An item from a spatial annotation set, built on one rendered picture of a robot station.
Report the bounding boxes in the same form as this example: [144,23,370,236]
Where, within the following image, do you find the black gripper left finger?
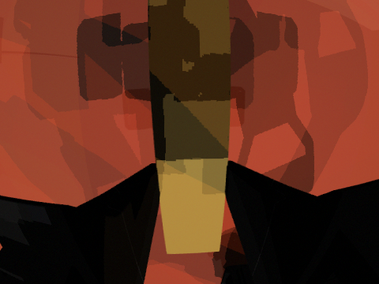
[0,163,160,284]

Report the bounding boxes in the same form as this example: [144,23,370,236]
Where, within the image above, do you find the yellow bar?
[148,0,231,255]

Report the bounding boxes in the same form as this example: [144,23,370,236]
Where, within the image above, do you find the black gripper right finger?
[225,161,379,284]

